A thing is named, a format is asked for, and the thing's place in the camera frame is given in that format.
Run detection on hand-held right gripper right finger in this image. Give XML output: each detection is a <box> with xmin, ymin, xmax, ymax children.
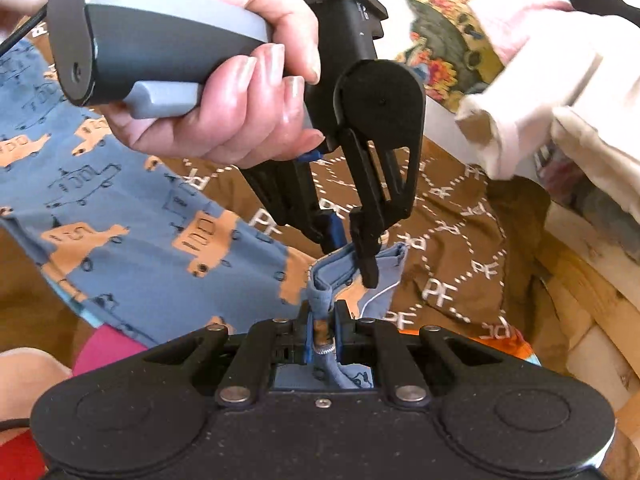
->
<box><xmin>334</xmin><ymin>301</ymin><xmax>506</xmax><ymax>407</ymax></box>

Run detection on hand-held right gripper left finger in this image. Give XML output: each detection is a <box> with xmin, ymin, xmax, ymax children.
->
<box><xmin>142</xmin><ymin>305</ymin><xmax>321</xmax><ymax>407</ymax></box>

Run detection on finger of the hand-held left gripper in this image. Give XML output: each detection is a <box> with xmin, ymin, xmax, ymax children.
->
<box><xmin>342</xmin><ymin>127</ymin><xmax>426</xmax><ymax>290</ymax></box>
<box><xmin>239</xmin><ymin>152</ymin><xmax>346</xmax><ymax>257</ymax></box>

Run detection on blue pants with orange print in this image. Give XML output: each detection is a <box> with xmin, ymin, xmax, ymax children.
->
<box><xmin>0</xmin><ymin>35</ymin><xmax>408</xmax><ymax>391</ymax></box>

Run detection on person's left hand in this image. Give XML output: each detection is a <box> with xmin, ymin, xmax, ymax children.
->
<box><xmin>102</xmin><ymin>0</ymin><xmax>328</xmax><ymax>168</ymax></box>

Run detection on brown patterned blanket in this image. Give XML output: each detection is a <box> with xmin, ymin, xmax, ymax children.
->
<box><xmin>0</xmin><ymin>25</ymin><xmax>571</xmax><ymax>376</ymax></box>

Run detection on colourful striped blanket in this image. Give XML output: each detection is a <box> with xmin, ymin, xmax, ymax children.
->
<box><xmin>72</xmin><ymin>324</ymin><xmax>543</xmax><ymax>376</ymax></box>

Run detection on cream hanging cloth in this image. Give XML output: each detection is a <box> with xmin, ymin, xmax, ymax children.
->
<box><xmin>457</xmin><ymin>10</ymin><xmax>640</xmax><ymax>241</ymax></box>

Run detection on pink cloth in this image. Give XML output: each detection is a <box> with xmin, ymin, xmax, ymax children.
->
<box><xmin>467</xmin><ymin>0</ymin><xmax>576</xmax><ymax>61</ymax></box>

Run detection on person's leg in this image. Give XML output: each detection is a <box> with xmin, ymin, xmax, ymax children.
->
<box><xmin>0</xmin><ymin>346</ymin><xmax>73</xmax><ymax>423</ymax></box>

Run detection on red cloth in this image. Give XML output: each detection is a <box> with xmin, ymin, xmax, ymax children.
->
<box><xmin>0</xmin><ymin>429</ymin><xmax>48</xmax><ymax>480</ymax></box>

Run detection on colourful swirl wall poster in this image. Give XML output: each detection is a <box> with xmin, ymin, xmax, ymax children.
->
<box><xmin>282</xmin><ymin>0</ymin><xmax>506</xmax><ymax>113</ymax></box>

